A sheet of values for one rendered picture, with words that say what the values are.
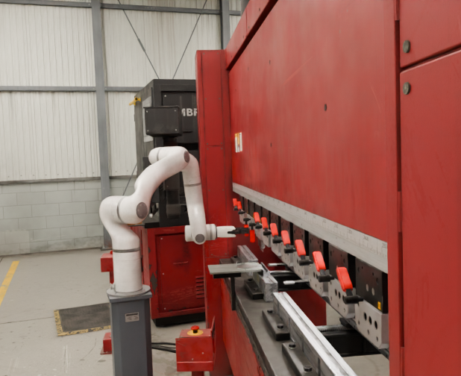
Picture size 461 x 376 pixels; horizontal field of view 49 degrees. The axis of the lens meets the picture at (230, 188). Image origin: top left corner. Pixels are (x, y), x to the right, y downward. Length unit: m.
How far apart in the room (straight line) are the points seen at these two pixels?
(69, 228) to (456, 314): 9.17
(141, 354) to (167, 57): 7.88
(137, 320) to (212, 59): 1.92
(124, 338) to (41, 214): 7.26
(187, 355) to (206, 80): 1.91
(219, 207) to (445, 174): 3.13
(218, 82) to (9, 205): 6.49
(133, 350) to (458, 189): 2.04
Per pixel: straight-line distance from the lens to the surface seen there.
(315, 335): 1.81
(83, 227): 9.48
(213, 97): 3.50
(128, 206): 2.18
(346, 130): 1.23
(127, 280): 2.27
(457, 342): 0.42
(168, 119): 3.63
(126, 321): 2.29
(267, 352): 1.92
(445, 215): 0.41
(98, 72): 9.34
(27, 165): 9.43
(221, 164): 3.48
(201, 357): 2.31
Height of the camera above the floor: 1.58
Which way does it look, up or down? 4 degrees down
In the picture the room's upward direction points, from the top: 2 degrees counter-clockwise
